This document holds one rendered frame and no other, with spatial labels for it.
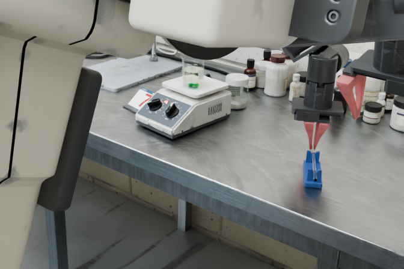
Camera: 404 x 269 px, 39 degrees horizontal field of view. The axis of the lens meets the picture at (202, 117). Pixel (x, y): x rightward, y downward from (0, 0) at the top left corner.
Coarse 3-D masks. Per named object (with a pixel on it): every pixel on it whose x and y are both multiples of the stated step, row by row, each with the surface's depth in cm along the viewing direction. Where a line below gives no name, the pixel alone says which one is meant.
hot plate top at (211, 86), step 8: (168, 80) 139; (176, 80) 139; (208, 80) 140; (216, 80) 140; (168, 88) 136; (176, 88) 134; (184, 88) 134; (208, 88) 134; (216, 88) 135; (224, 88) 137; (192, 96) 131; (200, 96) 131
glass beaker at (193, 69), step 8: (184, 56) 134; (184, 64) 132; (192, 64) 131; (200, 64) 132; (184, 72) 133; (192, 72) 132; (200, 72) 132; (184, 80) 134; (192, 80) 132; (200, 80) 133; (192, 88) 133; (200, 88) 134
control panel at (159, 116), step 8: (160, 96) 136; (168, 104) 133; (176, 104) 132; (184, 104) 131; (144, 112) 134; (152, 112) 133; (160, 112) 132; (184, 112) 129; (160, 120) 130; (168, 120) 129; (176, 120) 128
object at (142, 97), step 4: (140, 92) 147; (144, 92) 146; (136, 96) 147; (140, 96) 146; (144, 96) 145; (148, 96) 144; (132, 100) 146; (136, 100) 146; (140, 100) 145; (144, 100) 144; (136, 104) 145; (140, 104) 144
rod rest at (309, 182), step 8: (304, 160) 119; (304, 168) 116; (312, 168) 116; (320, 168) 116; (304, 176) 113; (312, 176) 110; (320, 176) 110; (304, 184) 110; (312, 184) 110; (320, 184) 110
